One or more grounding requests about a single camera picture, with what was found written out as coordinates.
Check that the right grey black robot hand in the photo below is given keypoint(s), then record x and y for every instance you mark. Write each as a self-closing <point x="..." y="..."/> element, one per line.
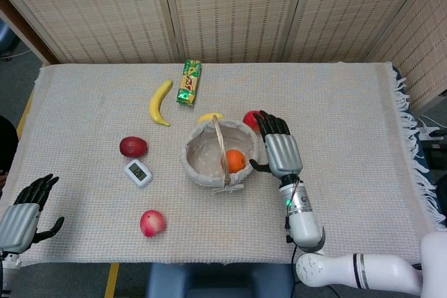
<point x="281" y="153"/>

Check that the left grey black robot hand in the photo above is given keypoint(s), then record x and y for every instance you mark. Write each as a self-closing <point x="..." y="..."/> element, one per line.
<point x="17" y="223"/>

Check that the orange fruit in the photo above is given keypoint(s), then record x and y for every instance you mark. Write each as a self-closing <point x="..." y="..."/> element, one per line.
<point x="235" y="160"/>

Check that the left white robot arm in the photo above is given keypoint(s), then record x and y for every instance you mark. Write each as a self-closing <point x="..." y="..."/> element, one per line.
<point x="7" y="270"/>

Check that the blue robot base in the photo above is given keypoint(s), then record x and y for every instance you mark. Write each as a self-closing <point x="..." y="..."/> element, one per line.
<point x="216" y="280"/>

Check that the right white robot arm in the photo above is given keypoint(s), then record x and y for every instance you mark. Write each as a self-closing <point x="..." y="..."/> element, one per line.
<point x="304" y="221"/>

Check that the white woven basket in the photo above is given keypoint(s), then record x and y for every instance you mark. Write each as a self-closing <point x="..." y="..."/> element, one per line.
<point x="202" y="162"/>

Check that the bright red round fruit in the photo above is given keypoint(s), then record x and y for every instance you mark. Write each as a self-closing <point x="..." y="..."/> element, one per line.
<point x="249" y="120"/>

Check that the beige woven tablecloth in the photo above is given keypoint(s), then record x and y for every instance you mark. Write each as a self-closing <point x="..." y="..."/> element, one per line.
<point x="331" y="109"/>

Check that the black rounded object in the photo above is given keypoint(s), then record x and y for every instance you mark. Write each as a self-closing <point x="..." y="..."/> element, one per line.
<point x="6" y="144"/>

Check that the small yellow fruit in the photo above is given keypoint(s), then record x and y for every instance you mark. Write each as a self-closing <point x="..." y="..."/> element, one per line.
<point x="207" y="117"/>

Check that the green yellow snack pack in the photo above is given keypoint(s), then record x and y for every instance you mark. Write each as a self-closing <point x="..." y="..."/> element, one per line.
<point x="188" y="81"/>

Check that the white digital timer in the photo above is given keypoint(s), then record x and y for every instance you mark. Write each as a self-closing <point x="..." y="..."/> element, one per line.
<point x="138" y="172"/>

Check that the yellow banana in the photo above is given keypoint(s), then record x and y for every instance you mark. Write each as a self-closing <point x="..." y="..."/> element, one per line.
<point x="155" y="106"/>

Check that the pink red peach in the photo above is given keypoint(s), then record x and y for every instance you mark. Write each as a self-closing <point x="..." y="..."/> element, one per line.
<point x="152" y="223"/>

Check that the dark red fruit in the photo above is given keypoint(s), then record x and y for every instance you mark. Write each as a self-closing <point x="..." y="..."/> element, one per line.
<point x="132" y="147"/>

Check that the white power strip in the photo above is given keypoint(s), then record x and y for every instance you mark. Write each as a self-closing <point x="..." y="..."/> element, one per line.
<point x="427" y="134"/>

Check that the beige woven screen panel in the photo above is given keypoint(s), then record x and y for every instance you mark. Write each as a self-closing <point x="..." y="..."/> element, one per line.
<point x="234" y="8"/>
<point x="422" y="50"/>
<point x="349" y="8"/>
<point x="97" y="8"/>

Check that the blue chair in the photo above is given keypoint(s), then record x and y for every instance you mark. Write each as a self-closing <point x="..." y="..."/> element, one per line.
<point x="5" y="39"/>

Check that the brown wooden beam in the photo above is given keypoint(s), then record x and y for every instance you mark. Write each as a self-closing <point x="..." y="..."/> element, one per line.
<point x="28" y="31"/>

